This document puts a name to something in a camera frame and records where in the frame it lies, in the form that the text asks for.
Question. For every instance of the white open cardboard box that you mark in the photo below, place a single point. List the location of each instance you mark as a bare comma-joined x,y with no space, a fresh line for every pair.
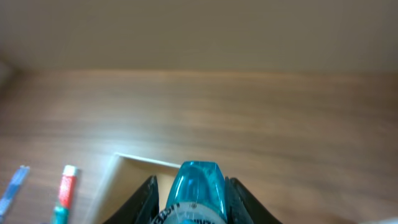
124,175

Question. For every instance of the blue white toothbrush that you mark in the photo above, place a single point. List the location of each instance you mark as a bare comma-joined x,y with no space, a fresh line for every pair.
12,189

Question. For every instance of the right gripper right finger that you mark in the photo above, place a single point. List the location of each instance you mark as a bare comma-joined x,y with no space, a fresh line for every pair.
242,207

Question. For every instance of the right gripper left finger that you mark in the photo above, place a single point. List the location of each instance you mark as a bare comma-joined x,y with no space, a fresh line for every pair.
141,207

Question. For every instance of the blue mouthwash bottle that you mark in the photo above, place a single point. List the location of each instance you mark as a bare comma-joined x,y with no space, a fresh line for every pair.
197,196

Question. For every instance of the red green toothpaste tube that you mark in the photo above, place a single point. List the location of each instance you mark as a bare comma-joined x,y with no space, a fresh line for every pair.
61,211

